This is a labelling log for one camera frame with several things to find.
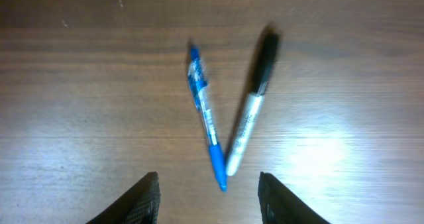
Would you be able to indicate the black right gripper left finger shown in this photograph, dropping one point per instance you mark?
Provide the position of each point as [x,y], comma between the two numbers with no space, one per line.
[138,205]

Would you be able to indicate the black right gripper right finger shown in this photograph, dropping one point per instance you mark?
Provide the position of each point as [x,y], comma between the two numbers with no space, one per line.
[279,205]

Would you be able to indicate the black silver marker pen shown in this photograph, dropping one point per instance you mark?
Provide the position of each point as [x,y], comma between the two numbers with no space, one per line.
[264,59]

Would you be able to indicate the blue ballpoint pen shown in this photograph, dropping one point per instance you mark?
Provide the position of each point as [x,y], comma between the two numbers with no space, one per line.
[198,86]

